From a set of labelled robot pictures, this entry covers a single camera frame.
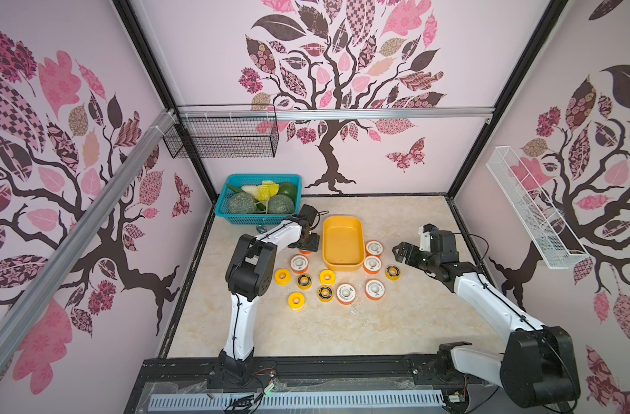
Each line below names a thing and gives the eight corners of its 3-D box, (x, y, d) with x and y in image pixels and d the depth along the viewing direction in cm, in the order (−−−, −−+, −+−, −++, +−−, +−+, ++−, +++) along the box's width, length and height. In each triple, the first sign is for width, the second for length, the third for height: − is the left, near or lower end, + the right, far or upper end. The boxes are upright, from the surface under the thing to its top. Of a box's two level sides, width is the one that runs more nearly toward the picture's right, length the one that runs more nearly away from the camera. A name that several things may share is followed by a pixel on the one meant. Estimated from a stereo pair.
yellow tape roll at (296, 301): (287, 310, 88) (287, 308, 86) (289, 294, 92) (288, 291, 90) (305, 310, 88) (305, 308, 86) (306, 294, 92) (305, 291, 90)
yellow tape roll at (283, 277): (274, 285, 94) (273, 282, 92) (276, 271, 98) (275, 268, 96) (291, 285, 94) (290, 282, 92) (292, 271, 98) (291, 268, 96)
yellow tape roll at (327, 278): (319, 286, 93) (319, 284, 91) (319, 272, 97) (319, 269, 95) (335, 286, 93) (335, 284, 91) (334, 272, 97) (335, 269, 95)
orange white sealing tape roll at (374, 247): (365, 256, 101) (366, 253, 99) (364, 243, 105) (364, 240, 104) (383, 256, 101) (384, 253, 99) (381, 243, 105) (382, 240, 104)
